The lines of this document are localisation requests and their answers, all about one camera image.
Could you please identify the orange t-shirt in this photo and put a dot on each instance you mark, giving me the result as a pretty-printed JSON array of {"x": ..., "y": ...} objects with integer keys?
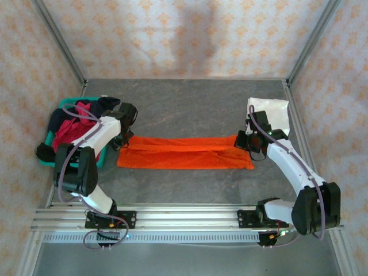
[{"x": 184, "y": 155}]

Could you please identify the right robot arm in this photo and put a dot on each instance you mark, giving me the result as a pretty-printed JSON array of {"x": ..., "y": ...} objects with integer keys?
[{"x": 287, "y": 161}]

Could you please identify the navy blue t-shirt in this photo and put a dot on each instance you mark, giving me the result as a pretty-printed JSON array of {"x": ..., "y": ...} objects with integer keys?
[
  {"x": 107, "y": 102},
  {"x": 56, "y": 120}
]

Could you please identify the white folded t-shirt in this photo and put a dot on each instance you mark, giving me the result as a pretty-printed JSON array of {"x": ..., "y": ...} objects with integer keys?
[{"x": 277, "y": 112}]

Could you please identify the red t-shirt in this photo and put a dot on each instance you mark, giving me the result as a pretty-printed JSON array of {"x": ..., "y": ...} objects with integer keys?
[{"x": 64, "y": 129}]

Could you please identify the teal plastic basket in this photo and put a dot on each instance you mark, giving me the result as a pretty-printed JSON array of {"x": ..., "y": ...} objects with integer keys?
[{"x": 67, "y": 101}]

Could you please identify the black t-shirt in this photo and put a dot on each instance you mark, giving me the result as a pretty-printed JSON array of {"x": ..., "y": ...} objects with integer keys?
[{"x": 46, "y": 152}]

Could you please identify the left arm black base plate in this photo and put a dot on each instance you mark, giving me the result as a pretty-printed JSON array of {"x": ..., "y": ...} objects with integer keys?
[{"x": 130, "y": 220}]

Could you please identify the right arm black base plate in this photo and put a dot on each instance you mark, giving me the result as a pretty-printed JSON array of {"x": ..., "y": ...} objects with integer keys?
[{"x": 244, "y": 220}]

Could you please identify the aluminium mounting rail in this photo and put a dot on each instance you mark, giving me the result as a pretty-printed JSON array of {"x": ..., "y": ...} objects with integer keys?
[{"x": 184, "y": 218}]

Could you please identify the aluminium frame post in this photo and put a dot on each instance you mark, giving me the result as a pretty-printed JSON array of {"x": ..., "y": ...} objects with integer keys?
[
  {"x": 313, "y": 37},
  {"x": 59, "y": 40}
]

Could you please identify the aluminium frame leg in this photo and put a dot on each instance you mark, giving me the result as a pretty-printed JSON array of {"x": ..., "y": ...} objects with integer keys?
[
  {"x": 30, "y": 253},
  {"x": 340, "y": 258}
]

